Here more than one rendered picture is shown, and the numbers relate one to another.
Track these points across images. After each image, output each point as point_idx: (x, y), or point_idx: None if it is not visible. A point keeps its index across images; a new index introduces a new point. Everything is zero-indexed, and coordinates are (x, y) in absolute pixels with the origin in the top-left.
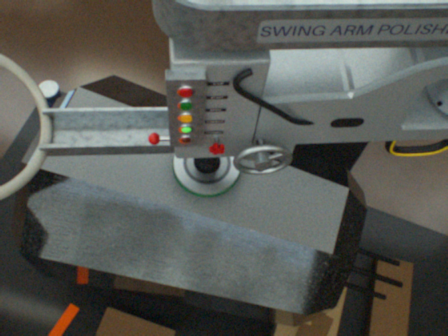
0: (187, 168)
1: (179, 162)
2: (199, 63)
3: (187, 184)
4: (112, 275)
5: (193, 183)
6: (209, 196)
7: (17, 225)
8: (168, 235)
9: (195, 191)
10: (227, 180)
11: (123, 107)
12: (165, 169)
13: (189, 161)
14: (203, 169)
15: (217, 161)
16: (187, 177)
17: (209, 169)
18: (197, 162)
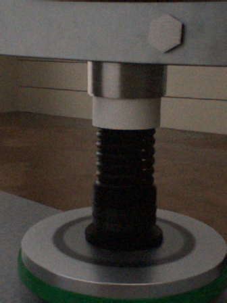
0: (63, 235)
1: (51, 225)
2: None
3: (37, 255)
4: None
5: (57, 255)
6: (87, 301)
7: None
8: None
9: (48, 272)
10: (168, 271)
11: (13, 198)
12: (16, 267)
13: (77, 228)
14: (103, 227)
15: (145, 205)
16: (48, 246)
17: (119, 227)
18: (92, 208)
